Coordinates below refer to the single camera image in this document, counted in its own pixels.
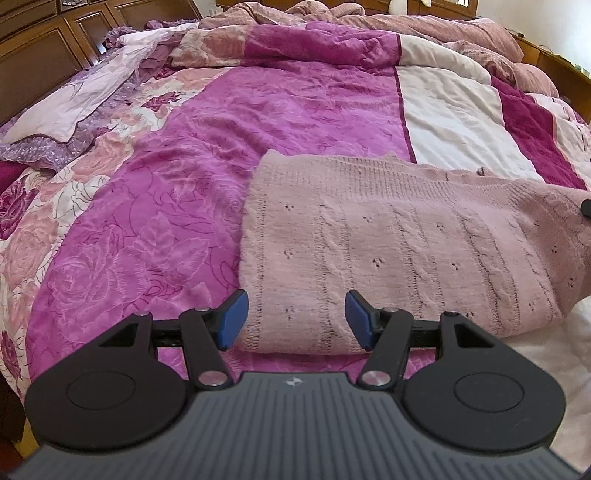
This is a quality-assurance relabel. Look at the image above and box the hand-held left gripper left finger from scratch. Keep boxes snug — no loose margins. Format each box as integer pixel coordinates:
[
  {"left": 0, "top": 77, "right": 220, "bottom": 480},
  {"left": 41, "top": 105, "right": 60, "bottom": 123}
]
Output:
[{"left": 96, "top": 289, "right": 250, "bottom": 391}]

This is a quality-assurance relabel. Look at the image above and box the pink knit sweater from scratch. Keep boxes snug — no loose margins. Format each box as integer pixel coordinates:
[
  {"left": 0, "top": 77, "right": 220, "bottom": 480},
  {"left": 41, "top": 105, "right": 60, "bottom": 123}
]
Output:
[{"left": 237, "top": 150, "right": 591, "bottom": 357}]

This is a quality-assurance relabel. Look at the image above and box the wooden bedside cabinet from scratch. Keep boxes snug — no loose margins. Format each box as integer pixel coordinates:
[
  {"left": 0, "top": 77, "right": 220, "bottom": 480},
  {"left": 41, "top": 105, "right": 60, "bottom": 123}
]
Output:
[{"left": 512, "top": 31, "right": 591, "bottom": 126}]

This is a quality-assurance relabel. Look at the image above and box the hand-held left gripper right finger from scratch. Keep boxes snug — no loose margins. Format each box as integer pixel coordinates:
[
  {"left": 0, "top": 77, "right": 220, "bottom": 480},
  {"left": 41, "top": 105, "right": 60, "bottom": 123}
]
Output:
[{"left": 344, "top": 290, "right": 498, "bottom": 391}]

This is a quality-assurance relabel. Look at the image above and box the white plush toy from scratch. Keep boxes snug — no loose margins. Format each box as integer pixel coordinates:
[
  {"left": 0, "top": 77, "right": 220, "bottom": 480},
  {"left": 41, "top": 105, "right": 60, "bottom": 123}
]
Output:
[{"left": 388, "top": 0, "right": 433, "bottom": 16}]

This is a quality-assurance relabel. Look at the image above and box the magenta and white floral quilt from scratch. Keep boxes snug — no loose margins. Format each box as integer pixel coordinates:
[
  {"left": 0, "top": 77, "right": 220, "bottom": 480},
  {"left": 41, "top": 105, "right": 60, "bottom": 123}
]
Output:
[{"left": 0, "top": 19, "right": 591, "bottom": 407}]

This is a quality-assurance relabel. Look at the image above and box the dark wooden headboard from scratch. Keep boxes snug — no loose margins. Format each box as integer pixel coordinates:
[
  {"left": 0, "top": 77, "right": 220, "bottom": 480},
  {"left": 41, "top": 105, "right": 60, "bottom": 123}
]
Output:
[{"left": 0, "top": 0, "right": 205, "bottom": 126}]

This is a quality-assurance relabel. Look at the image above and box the lilac floral pillow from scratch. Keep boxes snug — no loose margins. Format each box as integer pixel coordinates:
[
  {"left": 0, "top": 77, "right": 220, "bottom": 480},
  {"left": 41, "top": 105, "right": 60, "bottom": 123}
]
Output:
[{"left": 0, "top": 32, "right": 185, "bottom": 172}]

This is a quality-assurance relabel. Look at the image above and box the pink crumpled comforter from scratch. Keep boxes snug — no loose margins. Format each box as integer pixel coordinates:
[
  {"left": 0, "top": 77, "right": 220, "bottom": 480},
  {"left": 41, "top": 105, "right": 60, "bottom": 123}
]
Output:
[{"left": 198, "top": 0, "right": 562, "bottom": 99}]

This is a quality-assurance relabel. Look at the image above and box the white fleece blanket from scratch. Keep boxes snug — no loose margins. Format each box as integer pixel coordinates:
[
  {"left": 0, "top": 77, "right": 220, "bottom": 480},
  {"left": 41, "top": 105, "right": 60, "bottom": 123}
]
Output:
[{"left": 503, "top": 295, "right": 591, "bottom": 464}]

